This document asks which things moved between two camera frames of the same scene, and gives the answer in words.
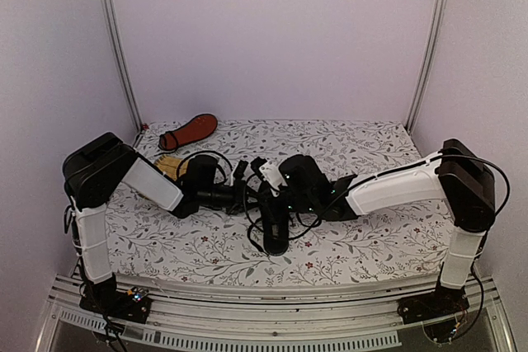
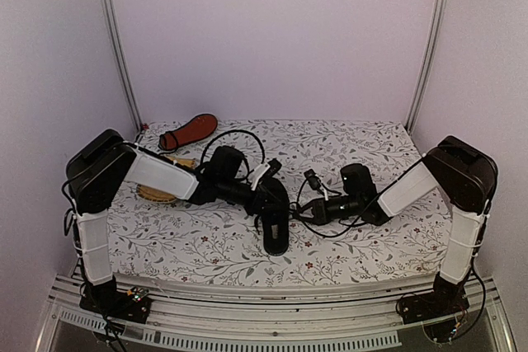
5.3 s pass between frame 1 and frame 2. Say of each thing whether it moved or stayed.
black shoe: stayed
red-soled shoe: stayed
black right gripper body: moved
